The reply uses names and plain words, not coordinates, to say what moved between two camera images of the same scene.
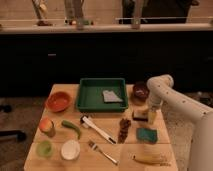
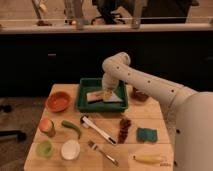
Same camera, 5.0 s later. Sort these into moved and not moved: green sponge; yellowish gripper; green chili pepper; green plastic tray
Moved: yellowish gripper
Not moved: green sponge; green chili pepper; green plastic tray
